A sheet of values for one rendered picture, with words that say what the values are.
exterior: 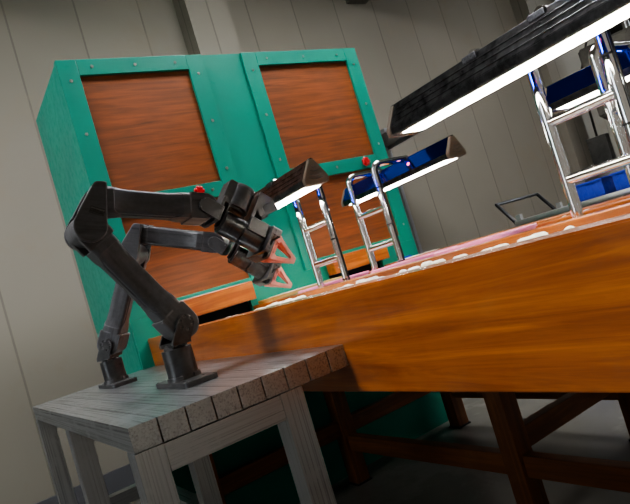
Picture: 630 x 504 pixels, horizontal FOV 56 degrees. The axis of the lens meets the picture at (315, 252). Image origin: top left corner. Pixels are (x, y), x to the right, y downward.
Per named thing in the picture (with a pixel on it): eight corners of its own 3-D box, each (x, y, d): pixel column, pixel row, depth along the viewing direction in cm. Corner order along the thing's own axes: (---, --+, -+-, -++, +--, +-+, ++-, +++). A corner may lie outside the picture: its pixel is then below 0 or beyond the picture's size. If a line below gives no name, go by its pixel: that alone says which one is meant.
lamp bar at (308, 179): (306, 185, 157) (298, 159, 158) (217, 236, 209) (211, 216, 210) (330, 180, 162) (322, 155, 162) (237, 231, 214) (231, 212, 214)
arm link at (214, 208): (244, 201, 144) (201, 176, 139) (261, 190, 137) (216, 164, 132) (227, 242, 139) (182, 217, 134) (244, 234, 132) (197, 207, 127)
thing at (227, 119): (130, 321, 203) (54, 59, 207) (96, 334, 249) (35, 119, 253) (414, 238, 278) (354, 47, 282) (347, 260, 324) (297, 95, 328)
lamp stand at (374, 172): (411, 288, 196) (372, 159, 198) (375, 296, 213) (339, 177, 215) (451, 274, 207) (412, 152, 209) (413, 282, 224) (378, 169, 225)
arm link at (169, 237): (232, 233, 173) (133, 223, 177) (224, 232, 164) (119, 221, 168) (228, 275, 173) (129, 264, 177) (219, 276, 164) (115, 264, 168)
